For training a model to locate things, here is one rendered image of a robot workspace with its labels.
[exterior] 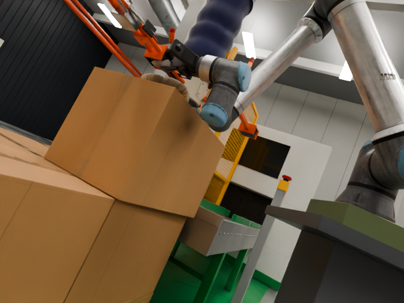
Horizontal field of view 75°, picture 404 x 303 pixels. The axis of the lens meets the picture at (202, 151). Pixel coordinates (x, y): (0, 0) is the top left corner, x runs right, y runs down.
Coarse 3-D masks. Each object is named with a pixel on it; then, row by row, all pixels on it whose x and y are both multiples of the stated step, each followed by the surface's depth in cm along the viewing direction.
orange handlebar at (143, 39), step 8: (112, 0) 78; (120, 0) 76; (136, 32) 90; (144, 32) 87; (144, 40) 91; (152, 40) 91; (152, 48) 98; (160, 48) 96; (176, 72) 109; (200, 104) 134; (240, 120) 127; (248, 128) 135
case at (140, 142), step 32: (96, 96) 98; (128, 96) 92; (160, 96) 87; (64, 128) 99; (96, 128) 93; (128, 128) 88; (160, 128) 86; (192, 128) 104; (64, 160) 94; (96, 160) 88; (128, 160) 84; (160, 160) 92; (192, 160) 112; (128, 192) 83; (160, 192) 99; (192, 192) 122
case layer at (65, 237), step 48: (0, 144) 83; (0, 192) 51; (48, 192) 60; (96, 192) 77; (0, 240) 54; (48, 240) 65; (96, 240) 80; (144, 240) 105; (0, 288) 58; (48, 288) 70; (96, 288) 88; (144, 288) 119
